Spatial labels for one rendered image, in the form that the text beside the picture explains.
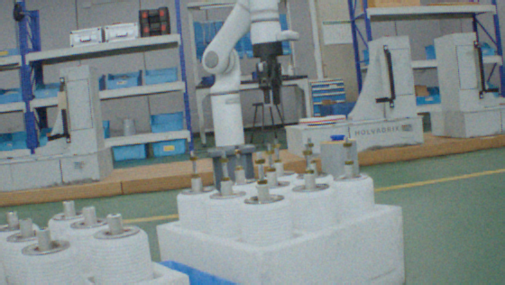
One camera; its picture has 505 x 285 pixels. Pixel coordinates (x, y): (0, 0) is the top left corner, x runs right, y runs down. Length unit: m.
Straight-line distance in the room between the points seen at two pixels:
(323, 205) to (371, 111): 2.52
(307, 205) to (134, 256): 0.37
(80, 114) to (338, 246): 2.47
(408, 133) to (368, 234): 2.39
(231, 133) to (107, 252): 0.94
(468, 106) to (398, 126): 0.59
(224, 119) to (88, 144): 1.74
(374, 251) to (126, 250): 0.53
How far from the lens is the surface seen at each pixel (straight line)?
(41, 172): 3.30
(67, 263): 0.76
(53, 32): 9.96
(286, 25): 7.32
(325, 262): 0.99
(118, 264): 0.79
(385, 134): 3.37
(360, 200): 1.09
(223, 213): 1.03
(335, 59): 7.58
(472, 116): 3.65
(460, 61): 3.69
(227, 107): 1.65
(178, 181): 3.09
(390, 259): 1.14
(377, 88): 3.53
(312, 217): 1.01
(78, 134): 3.29
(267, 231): 0.94
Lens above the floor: 0.42
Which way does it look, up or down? 4 degrees down
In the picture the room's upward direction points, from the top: 6 degrees counter-clockwise
